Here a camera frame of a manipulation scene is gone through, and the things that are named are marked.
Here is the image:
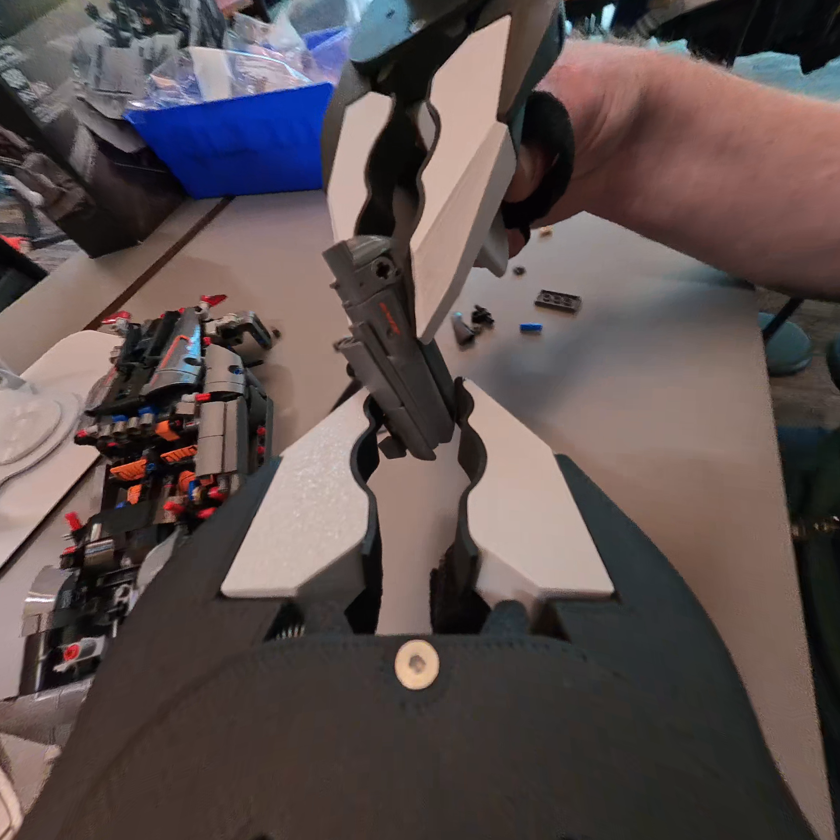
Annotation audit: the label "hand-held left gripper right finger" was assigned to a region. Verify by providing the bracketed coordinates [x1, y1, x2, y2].
[430, 377, 616, 634]

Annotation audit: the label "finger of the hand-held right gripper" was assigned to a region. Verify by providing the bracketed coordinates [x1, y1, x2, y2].
[408, 13, 521, 345]
[326, 92, 396, 245]

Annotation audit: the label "clear plastic bags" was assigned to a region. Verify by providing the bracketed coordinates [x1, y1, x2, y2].
[128, 13, 317, 110]

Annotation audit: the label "person's right forearm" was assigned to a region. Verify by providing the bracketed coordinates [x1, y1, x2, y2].
[656, 56, 840, 299]

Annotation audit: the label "grey lego cylinder assembly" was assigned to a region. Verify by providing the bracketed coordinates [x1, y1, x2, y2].
[322, 235, 460, 460]

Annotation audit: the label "white flat board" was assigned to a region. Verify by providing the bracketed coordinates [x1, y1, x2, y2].
[0, 328, 123, 573]

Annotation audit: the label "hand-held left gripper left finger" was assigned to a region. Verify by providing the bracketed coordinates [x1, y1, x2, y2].
[221, 394, 383, 634]

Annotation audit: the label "large grey lego vehicle model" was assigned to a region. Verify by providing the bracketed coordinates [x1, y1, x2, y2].
[20, 294, 277, 700]

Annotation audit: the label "dark lego set box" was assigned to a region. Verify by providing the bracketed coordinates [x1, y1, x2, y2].
[0, 0, 193, 259]

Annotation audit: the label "blue plastic bin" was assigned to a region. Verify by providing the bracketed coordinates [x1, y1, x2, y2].
[123, 26, 349, 200]

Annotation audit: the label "person's right hand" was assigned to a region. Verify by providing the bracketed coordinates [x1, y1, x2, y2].
[538, 41, 664, 221]

